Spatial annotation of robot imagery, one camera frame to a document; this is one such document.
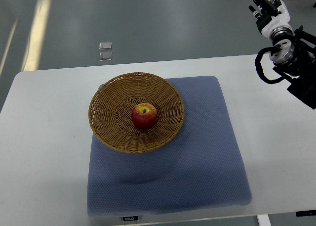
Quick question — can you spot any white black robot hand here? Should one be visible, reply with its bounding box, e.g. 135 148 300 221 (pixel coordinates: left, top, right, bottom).
249 0 293 41

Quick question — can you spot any red apple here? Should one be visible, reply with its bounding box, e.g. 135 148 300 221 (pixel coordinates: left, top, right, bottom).
131 103 158 130

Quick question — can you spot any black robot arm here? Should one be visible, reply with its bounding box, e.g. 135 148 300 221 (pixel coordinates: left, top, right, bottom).
270 26 316 110

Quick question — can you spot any woven wicker basket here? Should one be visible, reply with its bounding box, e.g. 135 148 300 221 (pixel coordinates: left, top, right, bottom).
88 72 185 154

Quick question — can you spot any blue grey cushion mat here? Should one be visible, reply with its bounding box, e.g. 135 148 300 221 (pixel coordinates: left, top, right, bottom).
87 76 252 217

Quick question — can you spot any upper silver floor plate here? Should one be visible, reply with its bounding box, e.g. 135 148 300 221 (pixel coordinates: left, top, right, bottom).
99 41 112 50

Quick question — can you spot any silver floor plate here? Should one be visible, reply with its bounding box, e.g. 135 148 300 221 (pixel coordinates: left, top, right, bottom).
99 41 112 50
99 51 113 61

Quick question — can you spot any lower silver floor plate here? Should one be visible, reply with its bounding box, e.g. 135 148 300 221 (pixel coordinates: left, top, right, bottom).
99 51 113 61

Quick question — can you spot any black table control panel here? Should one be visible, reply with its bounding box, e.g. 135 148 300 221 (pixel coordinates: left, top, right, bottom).
296 210 316 217

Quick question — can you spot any white table leg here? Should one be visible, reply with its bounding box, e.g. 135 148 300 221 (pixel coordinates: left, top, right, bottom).
257 214 271 226

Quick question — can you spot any black table brand label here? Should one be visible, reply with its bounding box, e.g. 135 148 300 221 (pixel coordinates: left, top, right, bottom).
122 216 139 222

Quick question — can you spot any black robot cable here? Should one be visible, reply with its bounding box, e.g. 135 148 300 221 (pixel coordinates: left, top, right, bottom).
254 45 287 84

